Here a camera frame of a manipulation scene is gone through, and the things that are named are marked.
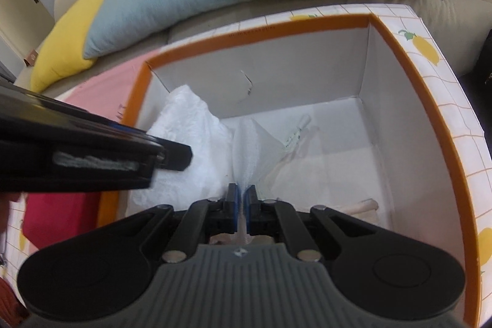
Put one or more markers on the brown leather tag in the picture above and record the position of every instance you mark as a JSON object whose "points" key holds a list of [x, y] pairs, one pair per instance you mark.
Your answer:
{"points": [[31, 58]]}

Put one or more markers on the beige sofa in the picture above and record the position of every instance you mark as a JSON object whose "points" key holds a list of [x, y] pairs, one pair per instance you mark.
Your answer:
{"points": [[461, 16]]}

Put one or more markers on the yellow pillow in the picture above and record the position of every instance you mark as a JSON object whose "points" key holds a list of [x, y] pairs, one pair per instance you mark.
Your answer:
{"points": [[65, 43]]}

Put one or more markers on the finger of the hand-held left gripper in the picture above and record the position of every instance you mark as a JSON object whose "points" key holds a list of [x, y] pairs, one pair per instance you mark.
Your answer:
{"points": [[176, 157]]}

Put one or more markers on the orange cardboard box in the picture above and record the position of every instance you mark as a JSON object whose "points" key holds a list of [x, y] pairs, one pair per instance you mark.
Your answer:
{"points": [[307, 55]]}

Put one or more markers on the white cloth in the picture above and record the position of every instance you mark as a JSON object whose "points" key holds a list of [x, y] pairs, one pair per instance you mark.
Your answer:
{"points": [[184, 120]]}

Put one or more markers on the white mesh net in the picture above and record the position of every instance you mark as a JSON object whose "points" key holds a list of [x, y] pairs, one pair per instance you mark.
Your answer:
{"points": [[250, 147]]}

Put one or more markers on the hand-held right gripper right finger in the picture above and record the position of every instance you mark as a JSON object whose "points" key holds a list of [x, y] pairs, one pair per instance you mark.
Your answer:
{"points": [[250, 209]]}

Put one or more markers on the red lid clear box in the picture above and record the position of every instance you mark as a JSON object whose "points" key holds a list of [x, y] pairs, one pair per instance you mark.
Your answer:
{"points": [[57, 216]]}

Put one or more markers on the red crocheted ball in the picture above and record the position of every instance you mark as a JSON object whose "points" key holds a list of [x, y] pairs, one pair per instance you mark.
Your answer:
{"points": [[7, 297]]}

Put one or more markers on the small white labelled stick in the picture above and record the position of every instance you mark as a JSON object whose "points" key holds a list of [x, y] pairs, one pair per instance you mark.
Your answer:
{"points": [[298, 132]]}

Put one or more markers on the pink bottle print cloth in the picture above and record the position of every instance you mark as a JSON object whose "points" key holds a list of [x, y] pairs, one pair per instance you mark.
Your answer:
{"points": [[107, 89]]}

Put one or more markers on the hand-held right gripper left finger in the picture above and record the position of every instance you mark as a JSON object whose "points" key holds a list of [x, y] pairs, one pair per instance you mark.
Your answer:
{"points": [[231, 207]]}

